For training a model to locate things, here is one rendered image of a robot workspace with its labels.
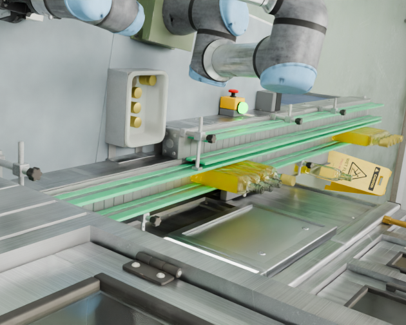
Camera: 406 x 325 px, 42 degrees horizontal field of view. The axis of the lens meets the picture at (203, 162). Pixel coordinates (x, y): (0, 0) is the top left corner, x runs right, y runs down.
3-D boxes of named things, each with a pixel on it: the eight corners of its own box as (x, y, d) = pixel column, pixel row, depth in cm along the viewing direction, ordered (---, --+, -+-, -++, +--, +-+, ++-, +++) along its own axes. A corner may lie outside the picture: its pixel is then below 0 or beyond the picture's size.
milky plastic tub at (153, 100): (105, 143, 159) (126, 149, 154) (108, 68, 154) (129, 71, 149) (144, 137, 173) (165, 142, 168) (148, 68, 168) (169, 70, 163)
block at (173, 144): (160, 155, 172) (176, 160, 168) (162, 127, 170) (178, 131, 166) (167, 154, 175) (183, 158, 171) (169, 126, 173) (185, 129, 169)
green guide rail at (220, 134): (187, 138, 170) (207, 142, 166) (187, 135, 170) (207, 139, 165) (370, 104, 309) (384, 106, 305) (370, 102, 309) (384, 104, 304)
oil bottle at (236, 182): (189, 180, 177) (243, 196, 165) (191, 164, 176) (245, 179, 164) (200, 178, 182) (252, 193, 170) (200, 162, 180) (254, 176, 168)
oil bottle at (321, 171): (293, 171, 242) (347, 184, 228) (296, 158, 242) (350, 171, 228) (298, 172, 247) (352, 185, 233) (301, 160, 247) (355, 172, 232)
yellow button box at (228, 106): (218, 113, 206) (234, 117, 202) (219, 95, 204) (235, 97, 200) (227, 112, 211) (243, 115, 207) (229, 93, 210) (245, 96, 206)
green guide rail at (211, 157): (185, 160, 172) (205, 165, 167) (185, 157, 172) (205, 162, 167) (368, 116, 311) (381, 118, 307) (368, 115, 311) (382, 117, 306)
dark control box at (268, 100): (254, 109, 228) (270, 111, 223) (256, 90, 226) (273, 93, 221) (263, 108, 234) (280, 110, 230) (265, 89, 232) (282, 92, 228)
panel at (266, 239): (46, 293, 122) (158, 353, 103) (46, 281, 122) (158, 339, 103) (249, 207, 194) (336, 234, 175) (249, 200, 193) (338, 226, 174)
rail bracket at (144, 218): (117, 228, 153) (152, 242, 146) (118, 206, 152) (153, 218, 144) (127, 225, 157) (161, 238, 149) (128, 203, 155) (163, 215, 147)
